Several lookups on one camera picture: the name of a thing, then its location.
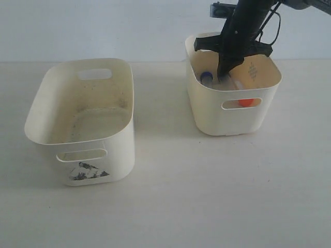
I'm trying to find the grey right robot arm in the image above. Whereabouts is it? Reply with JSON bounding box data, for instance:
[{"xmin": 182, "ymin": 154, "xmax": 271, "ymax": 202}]
[{"xmin": 193, "ymin": 0, "xmax": 330, "ymax": 79}]

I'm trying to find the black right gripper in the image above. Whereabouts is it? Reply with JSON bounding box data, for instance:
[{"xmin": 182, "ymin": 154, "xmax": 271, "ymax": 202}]
[{"xmin": 193, "ymin": 0, "xmax": 273, "ymax": 78}]

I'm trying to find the blue-capped clear tube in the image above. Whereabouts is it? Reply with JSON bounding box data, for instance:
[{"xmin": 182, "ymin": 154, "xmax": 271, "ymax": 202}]
[
  {"xmin": 200, "ymin": 71, "xmax": 219, "ymax": 89},
  {"xmin": 218, "ymin": 74, "xmax": 234, "ymax": 90}
]

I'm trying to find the orange-capped clear tube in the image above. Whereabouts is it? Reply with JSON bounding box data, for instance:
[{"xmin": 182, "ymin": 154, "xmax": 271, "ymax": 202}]
[{"xmin": 231, "ymin": 80, "xmax": 255, "ymax": 107}]

